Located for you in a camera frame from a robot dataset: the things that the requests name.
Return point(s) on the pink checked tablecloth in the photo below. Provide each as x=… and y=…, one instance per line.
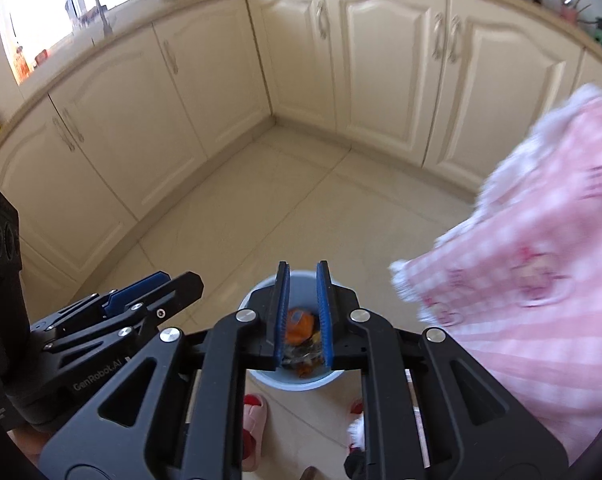
x=531, y=285

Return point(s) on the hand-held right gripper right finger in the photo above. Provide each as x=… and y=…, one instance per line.
x=323, y=320

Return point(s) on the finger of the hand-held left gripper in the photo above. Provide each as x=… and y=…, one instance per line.
x=136, y=285
x=181, y=287

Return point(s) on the cream kitchen base cabinets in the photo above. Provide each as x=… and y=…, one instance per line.
x=381, y=70

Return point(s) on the pale blue waste bin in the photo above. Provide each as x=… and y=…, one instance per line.
x=303, y=284

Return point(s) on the orange bottle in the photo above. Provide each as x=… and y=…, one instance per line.
x=22, y=64

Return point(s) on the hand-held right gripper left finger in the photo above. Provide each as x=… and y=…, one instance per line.
x=282, y=310

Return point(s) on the metal faucet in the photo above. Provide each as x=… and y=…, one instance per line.
x=98, y=15

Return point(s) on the pink utensil holder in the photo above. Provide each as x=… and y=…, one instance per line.
x=569, y=10

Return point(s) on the pink slipper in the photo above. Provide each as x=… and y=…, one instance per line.
x=357, y=425
x=255, y=425

